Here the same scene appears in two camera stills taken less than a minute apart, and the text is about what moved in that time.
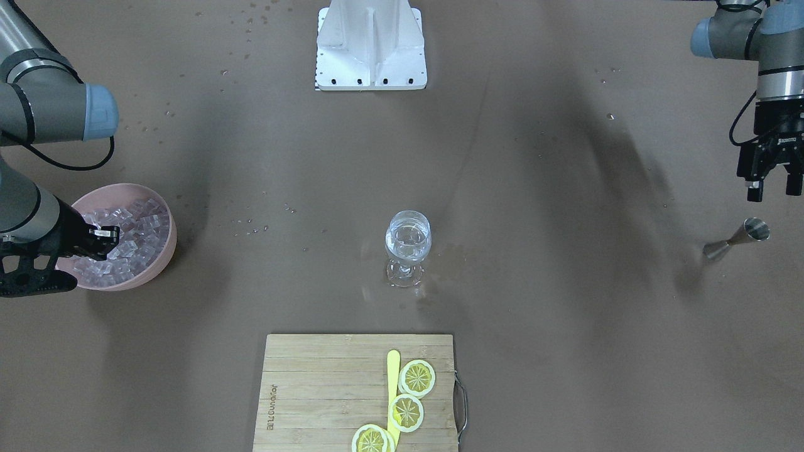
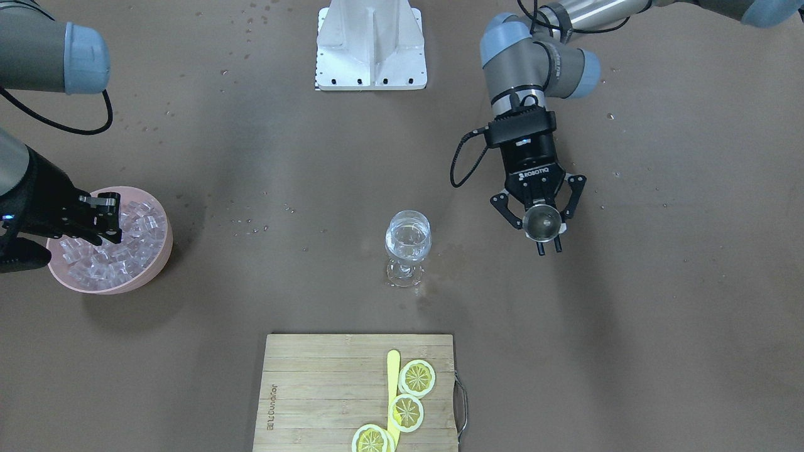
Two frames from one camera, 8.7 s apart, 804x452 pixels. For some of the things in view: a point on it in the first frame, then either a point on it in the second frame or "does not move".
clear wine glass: x=408 y=235 does not move
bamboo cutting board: x=316 y=390 does not move
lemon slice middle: x=406 y=412 does not move
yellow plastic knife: x=392 y=384 does not move
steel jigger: x=754 y=228 to x=541 y=223
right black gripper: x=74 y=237 to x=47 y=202
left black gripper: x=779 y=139 to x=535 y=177
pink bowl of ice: x=147 y=236 does not move
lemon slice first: x=417 y=377 does not move
